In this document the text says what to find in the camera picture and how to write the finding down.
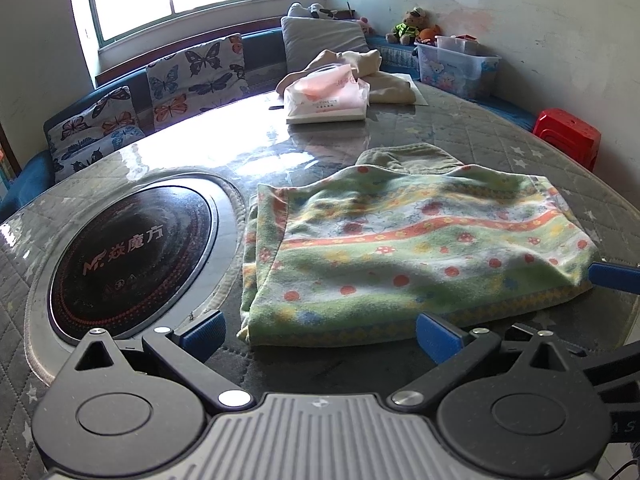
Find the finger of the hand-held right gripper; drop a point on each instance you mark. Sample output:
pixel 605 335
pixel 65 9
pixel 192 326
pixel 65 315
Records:
pixel 522 334
pixel 612 277

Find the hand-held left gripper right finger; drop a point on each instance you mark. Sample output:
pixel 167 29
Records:
pixel 440 337

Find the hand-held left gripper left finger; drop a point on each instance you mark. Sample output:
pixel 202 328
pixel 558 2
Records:
pixel 202 335

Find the green floral towel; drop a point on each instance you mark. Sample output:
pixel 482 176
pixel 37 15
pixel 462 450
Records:
pixel 400 260

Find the beige clothes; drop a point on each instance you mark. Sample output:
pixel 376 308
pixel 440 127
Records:
pixel 390 87

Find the black round induction cooktop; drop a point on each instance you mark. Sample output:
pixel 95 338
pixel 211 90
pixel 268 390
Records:
pixel 130 260

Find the red plastic stool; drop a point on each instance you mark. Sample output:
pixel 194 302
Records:
pixel 567 132

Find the khaki garment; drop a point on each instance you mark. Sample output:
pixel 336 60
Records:
pixel 410 157

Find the grey star quilted table cover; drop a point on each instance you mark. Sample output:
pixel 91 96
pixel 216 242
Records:
pixel 500 125

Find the butterfly print cushion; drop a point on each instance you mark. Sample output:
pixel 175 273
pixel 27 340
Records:
pixel 195 80
pixel 95 132

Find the clear plastic storage box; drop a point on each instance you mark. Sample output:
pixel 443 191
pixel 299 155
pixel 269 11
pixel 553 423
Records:
pixel 455 70

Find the white tissue pack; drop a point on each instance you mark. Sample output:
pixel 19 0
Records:
pixel 325 102

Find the blue sofa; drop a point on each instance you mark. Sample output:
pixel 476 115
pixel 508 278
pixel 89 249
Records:
pixel 262 55

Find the orange plush toy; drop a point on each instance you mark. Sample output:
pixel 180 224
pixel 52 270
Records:
pixel 431 34

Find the teddy bear in yellow vest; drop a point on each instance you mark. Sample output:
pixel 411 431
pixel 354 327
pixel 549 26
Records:
pixel 410 27

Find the grey pillow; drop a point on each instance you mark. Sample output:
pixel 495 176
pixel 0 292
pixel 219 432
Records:
pixel 320 37

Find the pink plush toy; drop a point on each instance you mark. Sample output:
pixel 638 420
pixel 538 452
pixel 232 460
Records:
pixel 366 25

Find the panda plush toy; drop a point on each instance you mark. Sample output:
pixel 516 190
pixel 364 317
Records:
pixel 312 11

